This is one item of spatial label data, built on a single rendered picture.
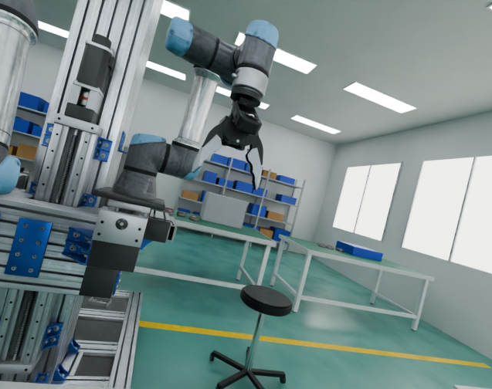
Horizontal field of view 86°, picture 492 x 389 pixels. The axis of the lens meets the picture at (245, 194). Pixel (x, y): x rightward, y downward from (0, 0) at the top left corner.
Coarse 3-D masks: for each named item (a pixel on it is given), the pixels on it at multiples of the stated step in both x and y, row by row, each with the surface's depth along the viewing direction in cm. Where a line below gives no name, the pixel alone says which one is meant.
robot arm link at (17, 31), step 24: (0, 0) 51; (24, 0) 54; (0, 24) 51; (24, 24) 54; (0, 48) 50; (24, 48) 54; (0, 72) 49; (24, 72) 55; (0, 96) 49; (0, 120) 48; (0, 144) 48; (0, 168) 46; (0, 192) 48
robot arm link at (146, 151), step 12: (132, 144) 92; (144, 144) 91; (156, 144) 93; (168, 144) 97; (132, 156) 91; (144, 156) 91; (156, 156) 93; (168, 156) 95; (144, 168) 92; (156, 168) 95
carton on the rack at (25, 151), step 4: (20, 144) 530; (24, 144) 532; (20, 148) 531; (24, 148) 532; (28, 148) 533; (32, 148) 535; (36, 148) 537; (20, 152) 531; (24, 152) 532; (28, 152) 534; (32, 152) 535; (16, 156) 530; (20, 156) 531; (24, 156) 533; (28, 156) 534; (32, 156) 536; (32, 160) 536
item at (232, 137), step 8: (232, 88) 57; (240, 88) 55; (232, 96) 58; (240, 96) 57; (248, 96) 56; (256, 96) 56; (232, 104) 61; (248, 104) 57; (256, 104) 59; (232, 120) 55; (224, 128) 54; (232, 128) 55; (224, 136) 56; (232, 136) 55; (240, 136) 55; (248, 136) 56; (224, 144) 61; (232, 144) 61; (240, 144) 56; (248, 144) 56
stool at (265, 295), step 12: (252, 288) 175; (264, 288) 182; (252, 300) 157; (264, 300) 159; (276, 300) 164; (288, 300) 169; (264, 312) 153; (276, 312) 153; (288, 312) 159; (252, 348) 167; (228, 360) 173; (252, 360) 167; (240, 372) 164; (252, 372) 167; (264, 372) 170; (276, 372) 173; (228, 384) 152
